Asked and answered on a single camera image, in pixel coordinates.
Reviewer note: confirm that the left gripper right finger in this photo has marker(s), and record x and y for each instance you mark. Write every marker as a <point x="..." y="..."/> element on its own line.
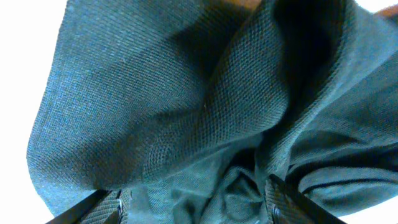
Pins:
<point x="286" y="205"/>

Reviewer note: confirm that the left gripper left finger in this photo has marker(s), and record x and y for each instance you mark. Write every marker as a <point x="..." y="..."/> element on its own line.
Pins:
<point x="101" y="207"/>

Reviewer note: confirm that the black polo shirt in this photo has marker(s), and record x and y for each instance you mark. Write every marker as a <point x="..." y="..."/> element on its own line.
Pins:
<point x="191" y="105"/>

